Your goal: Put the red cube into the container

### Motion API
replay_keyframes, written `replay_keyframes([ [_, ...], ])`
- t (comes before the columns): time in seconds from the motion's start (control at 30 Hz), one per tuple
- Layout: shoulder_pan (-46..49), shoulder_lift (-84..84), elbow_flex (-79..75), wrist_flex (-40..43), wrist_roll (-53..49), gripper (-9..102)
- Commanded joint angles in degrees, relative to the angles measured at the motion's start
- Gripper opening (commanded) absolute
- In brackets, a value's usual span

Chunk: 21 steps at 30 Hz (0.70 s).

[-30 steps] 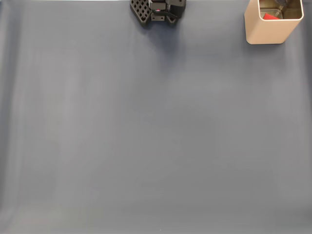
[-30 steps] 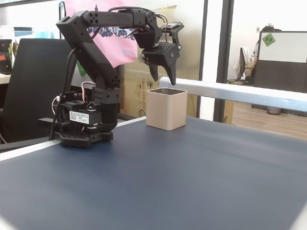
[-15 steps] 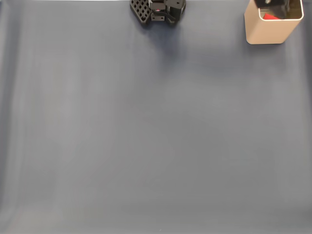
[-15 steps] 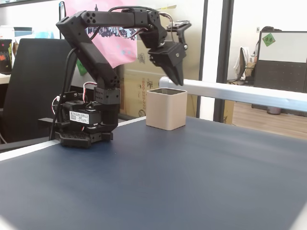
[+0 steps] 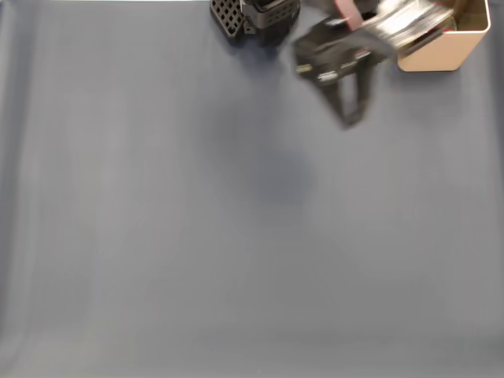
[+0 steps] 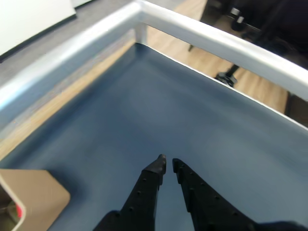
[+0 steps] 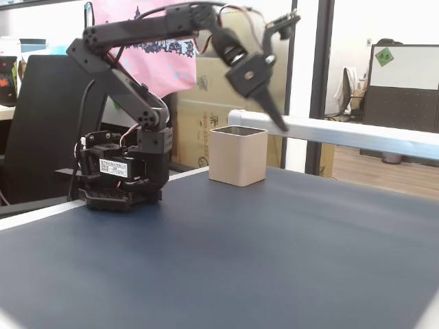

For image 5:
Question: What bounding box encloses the gold metal tin container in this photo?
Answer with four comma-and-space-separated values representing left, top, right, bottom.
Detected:
396, 0, 493, 73

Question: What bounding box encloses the grey table mat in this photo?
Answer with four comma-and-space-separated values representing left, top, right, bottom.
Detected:
0, 0, 504, 378

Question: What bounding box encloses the white camera circuit board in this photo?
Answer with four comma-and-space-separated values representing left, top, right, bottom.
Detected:
365, 0, 454, 53

